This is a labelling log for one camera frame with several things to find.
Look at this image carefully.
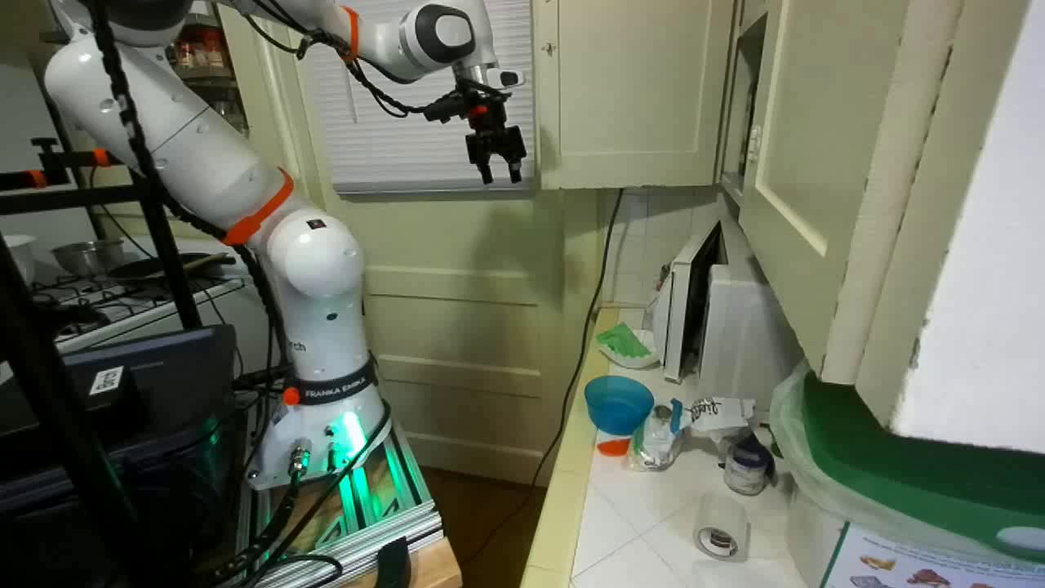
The black bracket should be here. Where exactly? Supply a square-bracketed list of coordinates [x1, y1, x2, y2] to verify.
[371, 535, 414, 588]

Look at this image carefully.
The black metal stand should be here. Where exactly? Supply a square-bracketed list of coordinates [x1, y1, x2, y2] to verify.
[0, 128, 205, 588]

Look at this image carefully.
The gas stove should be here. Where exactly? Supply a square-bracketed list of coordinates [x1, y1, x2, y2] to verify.
[31, 246, 249, 352]

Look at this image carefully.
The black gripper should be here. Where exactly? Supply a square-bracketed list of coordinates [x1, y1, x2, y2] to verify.
[463, 125, 531, 186]

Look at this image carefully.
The dark computer box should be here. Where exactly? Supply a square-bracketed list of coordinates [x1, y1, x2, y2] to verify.
[63, 324, 243, 441]

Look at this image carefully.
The white microwave oven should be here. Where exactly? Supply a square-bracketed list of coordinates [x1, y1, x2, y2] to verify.
[649, 216, 802, 402]

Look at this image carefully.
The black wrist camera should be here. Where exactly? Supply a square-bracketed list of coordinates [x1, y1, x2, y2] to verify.
[426, 83, 523, 128]

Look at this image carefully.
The green lidded plastic container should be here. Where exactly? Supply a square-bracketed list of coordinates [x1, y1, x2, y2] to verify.
[769, 363, 1045, 588]

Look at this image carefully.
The printed paper sheet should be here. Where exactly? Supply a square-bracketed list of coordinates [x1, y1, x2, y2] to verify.
[820, 520, 1045, 588]

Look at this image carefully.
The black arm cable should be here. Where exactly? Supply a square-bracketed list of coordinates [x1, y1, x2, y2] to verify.
[232, 0, 475, 125]

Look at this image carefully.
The green plastic packet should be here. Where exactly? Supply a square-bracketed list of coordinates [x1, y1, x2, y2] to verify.
[598, 324, 654, 367]

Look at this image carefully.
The wide white window blind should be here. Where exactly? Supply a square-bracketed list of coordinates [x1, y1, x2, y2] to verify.
[297, 0, 538, 201]

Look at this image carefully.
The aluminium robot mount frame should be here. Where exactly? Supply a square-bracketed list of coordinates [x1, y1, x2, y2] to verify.
[239, 423, 450, 588]

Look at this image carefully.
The small glass jar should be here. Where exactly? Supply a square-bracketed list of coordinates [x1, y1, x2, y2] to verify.
[721, 435, 776, 501]

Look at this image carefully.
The blue plastic bowl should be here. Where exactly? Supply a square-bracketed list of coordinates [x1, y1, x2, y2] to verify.
[583, 373, 657, 439]

